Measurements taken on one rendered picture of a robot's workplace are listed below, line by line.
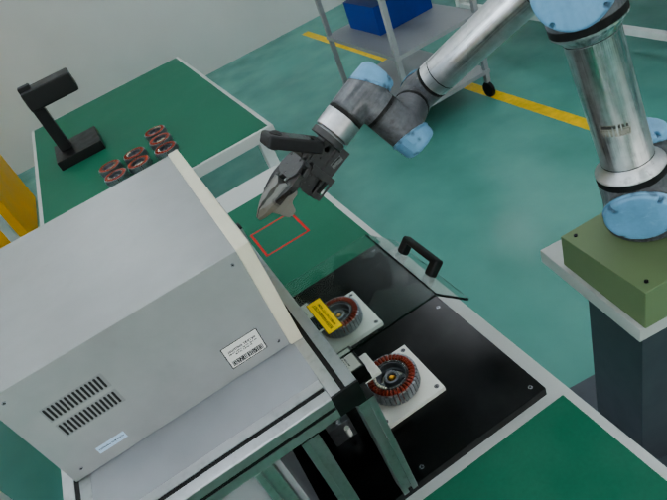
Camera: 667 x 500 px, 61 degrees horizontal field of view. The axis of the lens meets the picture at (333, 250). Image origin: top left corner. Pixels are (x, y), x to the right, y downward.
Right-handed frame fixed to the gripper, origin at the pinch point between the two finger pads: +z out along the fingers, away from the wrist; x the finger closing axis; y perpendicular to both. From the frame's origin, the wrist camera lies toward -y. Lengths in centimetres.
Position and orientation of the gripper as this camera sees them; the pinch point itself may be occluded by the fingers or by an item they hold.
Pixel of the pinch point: (259, 211)
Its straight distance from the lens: 109.8
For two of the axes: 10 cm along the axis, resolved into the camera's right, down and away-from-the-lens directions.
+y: 6.5, 4.5, 6.2
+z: -6.2, 7.8, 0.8
